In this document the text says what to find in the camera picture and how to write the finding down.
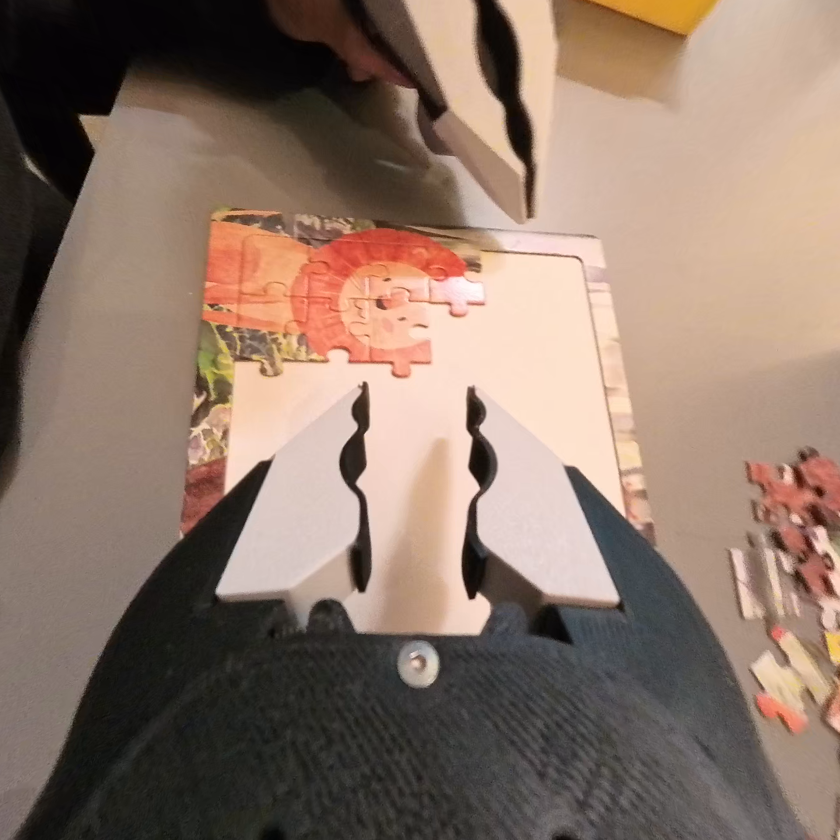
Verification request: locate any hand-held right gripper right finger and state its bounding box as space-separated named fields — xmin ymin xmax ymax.
xmin=462 ymin=386 xmax=622 ymax=621

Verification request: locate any printed frame puzzle tray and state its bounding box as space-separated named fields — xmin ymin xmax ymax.
xmin=178 ymin=209 xmax=658 ymax=547

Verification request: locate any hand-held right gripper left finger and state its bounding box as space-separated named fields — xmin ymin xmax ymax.
xmin=215 ymin=382 xmax=374 ymax=621

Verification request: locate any assembled lion puzzle section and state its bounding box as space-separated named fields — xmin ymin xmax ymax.
xmin=197 ymin=217 xmax=488 ymax=380

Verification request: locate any person's left hand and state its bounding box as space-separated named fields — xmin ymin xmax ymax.
xmin=262 ymin=0 xmax=413 ymax=88

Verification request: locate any pile of loose puzzle pieces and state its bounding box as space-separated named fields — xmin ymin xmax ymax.
xmin=727 ymin=446 xmax=840 ymax=736

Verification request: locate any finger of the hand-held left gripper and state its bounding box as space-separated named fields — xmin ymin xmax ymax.
xmin=402 ymin=0 xmax=532 ymax=224
xmin=476 ymin=0 xmax=560 ymax=221

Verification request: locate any yellow plastic bin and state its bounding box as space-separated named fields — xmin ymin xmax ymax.
xmin=586 ymin=0 xmax=721 ymax=35

